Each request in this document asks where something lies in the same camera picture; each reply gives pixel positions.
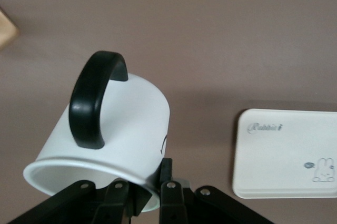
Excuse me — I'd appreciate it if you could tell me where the white mug with black handle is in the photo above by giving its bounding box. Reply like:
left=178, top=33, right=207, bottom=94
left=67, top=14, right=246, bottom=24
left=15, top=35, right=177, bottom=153
left=22, top=50, right=172, bottom=213

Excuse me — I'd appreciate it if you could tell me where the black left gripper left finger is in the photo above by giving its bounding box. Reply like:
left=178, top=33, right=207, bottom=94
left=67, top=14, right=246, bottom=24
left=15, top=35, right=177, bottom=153
left=7, top=178, right=154, bottom=224

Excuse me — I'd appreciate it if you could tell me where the cream tray with rabbit print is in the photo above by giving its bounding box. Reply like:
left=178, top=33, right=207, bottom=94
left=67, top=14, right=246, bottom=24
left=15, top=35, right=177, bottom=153
left=231, top=107, right=337, bottom=200

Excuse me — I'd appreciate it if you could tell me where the wooden mug tree stand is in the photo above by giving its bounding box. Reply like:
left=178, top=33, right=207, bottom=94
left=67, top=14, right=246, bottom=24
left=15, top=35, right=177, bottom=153
left=0, top=5, right=19, bottom=50

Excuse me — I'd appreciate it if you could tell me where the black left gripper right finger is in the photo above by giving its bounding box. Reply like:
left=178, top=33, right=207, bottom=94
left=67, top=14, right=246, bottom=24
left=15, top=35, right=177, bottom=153
left=158, top=157, right=275, bottom=224

